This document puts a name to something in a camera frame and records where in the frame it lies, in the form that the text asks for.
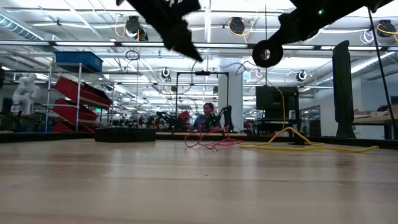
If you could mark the red tilted storage bin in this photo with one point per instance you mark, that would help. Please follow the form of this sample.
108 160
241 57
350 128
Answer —
70 112
77 90
62 127

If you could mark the black background robot arm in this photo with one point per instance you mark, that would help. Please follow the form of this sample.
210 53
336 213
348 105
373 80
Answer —
169 119
228 116

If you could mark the black fabric pouch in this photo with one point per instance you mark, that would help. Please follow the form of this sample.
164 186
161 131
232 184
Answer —
124 135

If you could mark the wooden workbench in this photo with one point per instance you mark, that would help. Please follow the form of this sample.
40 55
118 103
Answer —
373 119

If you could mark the thin black slanted pole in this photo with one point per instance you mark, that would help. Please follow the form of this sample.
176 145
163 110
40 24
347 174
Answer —
382 68

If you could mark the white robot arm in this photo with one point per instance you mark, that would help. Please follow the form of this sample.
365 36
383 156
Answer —
26 90

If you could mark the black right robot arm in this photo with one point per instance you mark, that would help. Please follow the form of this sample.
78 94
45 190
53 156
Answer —
351 7

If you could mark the blue storage bin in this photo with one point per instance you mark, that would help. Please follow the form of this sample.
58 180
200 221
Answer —
79 60

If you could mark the black aluminium table frame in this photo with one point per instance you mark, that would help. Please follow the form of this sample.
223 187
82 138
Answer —
46 137

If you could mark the person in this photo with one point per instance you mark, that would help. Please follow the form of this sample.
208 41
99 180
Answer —
205 119

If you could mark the metal shelf rack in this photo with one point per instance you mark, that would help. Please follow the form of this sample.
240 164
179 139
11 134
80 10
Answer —
78 93

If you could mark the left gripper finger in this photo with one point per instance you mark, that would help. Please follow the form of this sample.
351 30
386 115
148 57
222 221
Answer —
183 43

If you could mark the white building pillar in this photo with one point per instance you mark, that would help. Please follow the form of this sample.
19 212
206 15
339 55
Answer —
234 93

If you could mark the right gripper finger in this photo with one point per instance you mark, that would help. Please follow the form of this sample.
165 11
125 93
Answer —
289 31

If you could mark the black gantry frame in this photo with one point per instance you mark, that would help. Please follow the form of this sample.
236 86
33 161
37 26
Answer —
202 73

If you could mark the silver ceiling duct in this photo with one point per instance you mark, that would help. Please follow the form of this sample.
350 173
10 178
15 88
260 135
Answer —
18 28

